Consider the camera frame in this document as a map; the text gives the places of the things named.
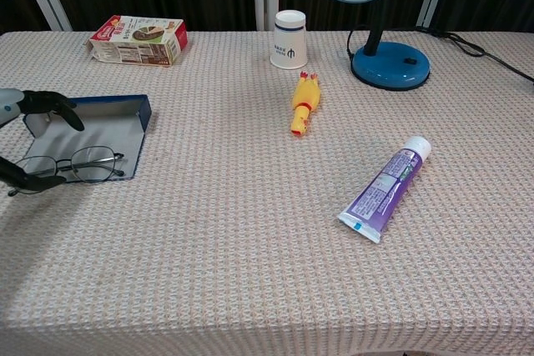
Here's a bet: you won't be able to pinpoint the blue glasses case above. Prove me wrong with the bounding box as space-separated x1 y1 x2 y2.
23 93 153 183

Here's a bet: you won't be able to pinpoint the white paper cup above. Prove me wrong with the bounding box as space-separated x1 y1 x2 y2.
270 9 309 70

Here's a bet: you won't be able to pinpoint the black rimmed eyeglasses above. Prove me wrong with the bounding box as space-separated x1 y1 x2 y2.
7 145 126 198

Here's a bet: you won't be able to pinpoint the black lamp power cable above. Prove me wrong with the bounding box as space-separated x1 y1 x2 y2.
345 24 534 84

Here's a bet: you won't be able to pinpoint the yellow rubber chicken toy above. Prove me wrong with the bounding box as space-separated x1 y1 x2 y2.
290 70 324 138

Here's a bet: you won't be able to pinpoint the blue desk lamp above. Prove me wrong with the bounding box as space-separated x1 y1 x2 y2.
303 0 431 92

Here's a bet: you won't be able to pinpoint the purple white toothpaste tube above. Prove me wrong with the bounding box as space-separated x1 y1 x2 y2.
336 135 433 245

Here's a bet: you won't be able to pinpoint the beige waffle-weave tablecloth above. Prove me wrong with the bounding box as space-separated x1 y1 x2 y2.
0 30 534 356

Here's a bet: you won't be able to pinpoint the red white food carton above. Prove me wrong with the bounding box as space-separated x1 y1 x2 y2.
88 14 189 68

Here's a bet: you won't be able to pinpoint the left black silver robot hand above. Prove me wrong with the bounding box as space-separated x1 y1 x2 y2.
0 88 86 197

